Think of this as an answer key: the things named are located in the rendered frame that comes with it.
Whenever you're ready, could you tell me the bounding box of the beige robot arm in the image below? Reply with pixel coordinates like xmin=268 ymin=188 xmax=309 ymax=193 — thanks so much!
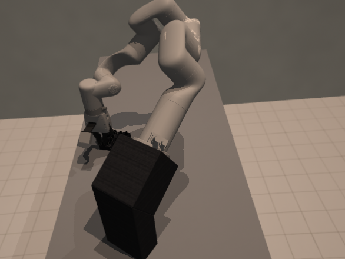
xmin=79 ymin=0 xmax=205 ymax=158

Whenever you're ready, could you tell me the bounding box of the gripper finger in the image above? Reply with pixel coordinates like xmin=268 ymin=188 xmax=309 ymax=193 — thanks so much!
xmin=93 ymin=132 xmax=102 ymax=145
xmin=102 ymin=124 xmax=114 ymax=145

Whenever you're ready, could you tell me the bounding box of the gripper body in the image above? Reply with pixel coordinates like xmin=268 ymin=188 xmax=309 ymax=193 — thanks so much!
xmin=84 ymin=110 xmax=112 ymax=133

